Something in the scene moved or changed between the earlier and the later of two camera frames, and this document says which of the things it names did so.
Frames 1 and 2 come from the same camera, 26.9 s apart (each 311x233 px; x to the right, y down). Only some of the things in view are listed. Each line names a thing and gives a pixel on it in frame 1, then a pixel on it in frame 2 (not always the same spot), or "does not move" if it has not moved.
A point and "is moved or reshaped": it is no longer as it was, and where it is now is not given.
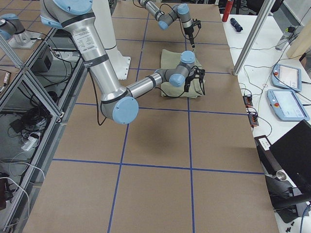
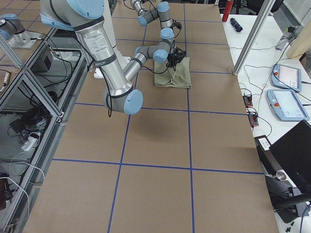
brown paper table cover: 181,165 does not move
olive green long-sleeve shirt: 169,58 is moved or reshaped
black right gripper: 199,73 to 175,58
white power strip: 29,143 does not move
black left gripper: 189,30 to 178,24
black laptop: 289,157 does not move
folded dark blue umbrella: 234,23 does not move
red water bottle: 229,6 does not move
